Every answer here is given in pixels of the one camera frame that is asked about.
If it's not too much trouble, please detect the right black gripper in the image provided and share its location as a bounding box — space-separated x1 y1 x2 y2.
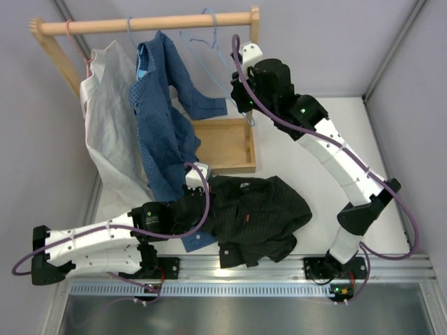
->
230 67 277 120

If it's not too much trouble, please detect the light blue hanger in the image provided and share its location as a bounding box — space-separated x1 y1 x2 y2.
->
179 7 237 107

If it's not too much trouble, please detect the black pinstriped shirt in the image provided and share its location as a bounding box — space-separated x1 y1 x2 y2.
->
203 176 312 269

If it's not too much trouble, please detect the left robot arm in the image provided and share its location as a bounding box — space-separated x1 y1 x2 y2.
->
31 187 214 285

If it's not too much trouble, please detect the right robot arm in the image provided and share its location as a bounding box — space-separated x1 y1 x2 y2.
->
231 58 401 279

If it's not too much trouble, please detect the blue checked shirt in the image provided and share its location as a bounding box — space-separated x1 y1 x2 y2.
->
128 30 228 253

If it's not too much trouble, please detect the white shirt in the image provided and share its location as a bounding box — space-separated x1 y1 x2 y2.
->
80 41 152 218

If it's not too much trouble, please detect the blue hanger holding shirt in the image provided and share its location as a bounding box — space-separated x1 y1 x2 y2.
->
126 16 146 80

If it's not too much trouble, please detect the wooden clothes rack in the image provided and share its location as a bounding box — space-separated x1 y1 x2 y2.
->
29 6 260 174

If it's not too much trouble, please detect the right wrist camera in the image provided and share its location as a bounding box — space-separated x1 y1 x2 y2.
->
238 41 263 72

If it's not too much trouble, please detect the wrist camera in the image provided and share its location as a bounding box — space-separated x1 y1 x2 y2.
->
184 162 211 189
238 41 263 72

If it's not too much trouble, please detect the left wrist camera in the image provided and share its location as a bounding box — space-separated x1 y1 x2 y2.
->
184 162 211 189

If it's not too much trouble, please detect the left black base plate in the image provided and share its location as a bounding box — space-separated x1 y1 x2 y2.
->
118 257 180 280

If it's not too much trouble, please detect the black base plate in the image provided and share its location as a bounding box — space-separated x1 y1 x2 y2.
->
118 257 180 280
303 254 368 281

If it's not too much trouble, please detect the white slotted cable duct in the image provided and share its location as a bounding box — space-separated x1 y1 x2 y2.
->
70 282 348 298

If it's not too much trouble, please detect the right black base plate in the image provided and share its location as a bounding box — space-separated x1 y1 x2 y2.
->
303 254 368 281

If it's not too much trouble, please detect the pink wire hanger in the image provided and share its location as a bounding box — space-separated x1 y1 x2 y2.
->
65 19 94 78

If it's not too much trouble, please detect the aluminium mounting rail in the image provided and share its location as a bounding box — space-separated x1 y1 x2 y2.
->
167 253 437 283

